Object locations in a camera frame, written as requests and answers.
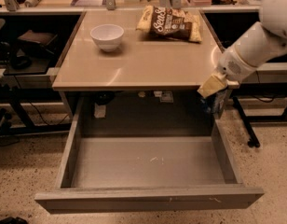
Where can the blue pepsi can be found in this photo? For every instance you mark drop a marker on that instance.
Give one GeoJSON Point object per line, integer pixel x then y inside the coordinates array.
{"type": "Point", "coordinates": [214, 103]}

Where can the grey open drawer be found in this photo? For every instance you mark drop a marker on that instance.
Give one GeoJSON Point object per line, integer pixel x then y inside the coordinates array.
{"type": "Point", "coordinates": [145, 156]}

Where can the black table leg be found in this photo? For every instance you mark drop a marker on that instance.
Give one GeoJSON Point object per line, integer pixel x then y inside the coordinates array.
{"type": "Point", "coordinates": [253, 141]}

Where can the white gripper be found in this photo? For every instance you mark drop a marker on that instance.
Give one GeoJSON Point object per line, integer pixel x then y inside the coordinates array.
{"type": "Point", "coordinates": [233, 65]}

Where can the beige counter cabinet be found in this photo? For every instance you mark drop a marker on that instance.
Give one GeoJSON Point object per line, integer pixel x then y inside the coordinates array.
{"type": "Point", "coordinates": [141, 63]}

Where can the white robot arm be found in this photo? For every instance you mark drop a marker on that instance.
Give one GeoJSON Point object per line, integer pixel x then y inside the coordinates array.
{"type": "Point", "coordinates": [263, 41]}

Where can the brown chips bag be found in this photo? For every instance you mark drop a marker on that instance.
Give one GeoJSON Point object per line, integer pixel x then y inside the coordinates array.
{"type": "Point", "coordinates": [171, 23]}

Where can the white ceramic bowl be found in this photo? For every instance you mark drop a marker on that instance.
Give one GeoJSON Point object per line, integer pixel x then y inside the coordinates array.
{"type": "Point", "coordinates": [107, 37]}

